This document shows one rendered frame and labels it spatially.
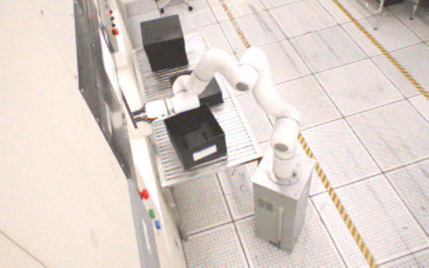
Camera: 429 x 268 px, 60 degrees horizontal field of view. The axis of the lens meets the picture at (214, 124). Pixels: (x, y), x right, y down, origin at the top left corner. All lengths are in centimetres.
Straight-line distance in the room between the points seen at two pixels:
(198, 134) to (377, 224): 141
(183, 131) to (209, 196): 79
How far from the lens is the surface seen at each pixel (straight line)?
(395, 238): 289
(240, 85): 150
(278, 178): 207
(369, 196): 300
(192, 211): 288
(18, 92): 58
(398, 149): 330
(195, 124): 232
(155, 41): 262
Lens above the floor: 253
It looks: 49 degrees down
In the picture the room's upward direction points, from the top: 10 degrees counter-clockwise
